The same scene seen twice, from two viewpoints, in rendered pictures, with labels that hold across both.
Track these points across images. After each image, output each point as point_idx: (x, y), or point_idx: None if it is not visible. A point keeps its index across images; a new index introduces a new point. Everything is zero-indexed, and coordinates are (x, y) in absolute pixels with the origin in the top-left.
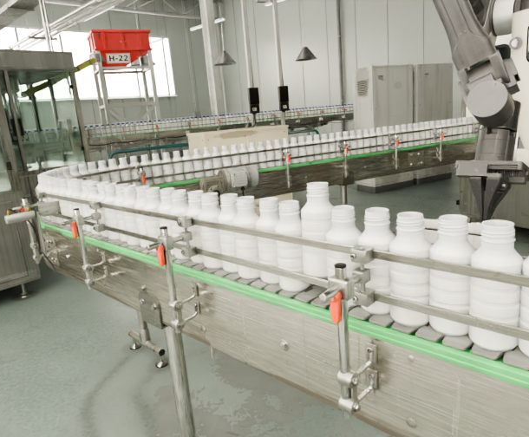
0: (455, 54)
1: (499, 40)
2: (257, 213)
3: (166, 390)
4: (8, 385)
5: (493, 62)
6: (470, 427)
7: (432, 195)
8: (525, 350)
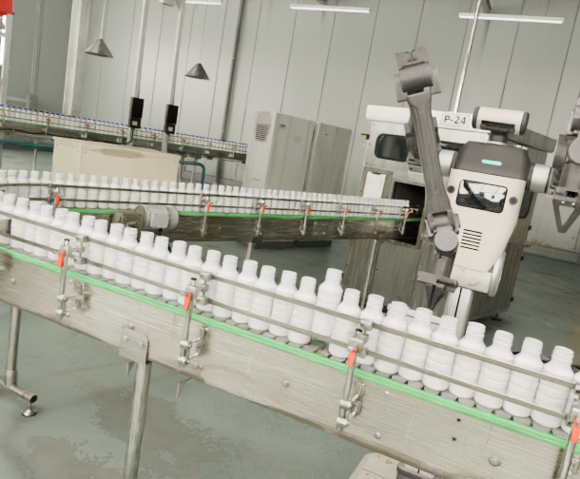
0: (429, 203)
1: (403, 131)
2: None
3: (42, 441)
4: None
5: (449, 215)
6: (415, 435)
7: (312, 261)
8: (452, 391)
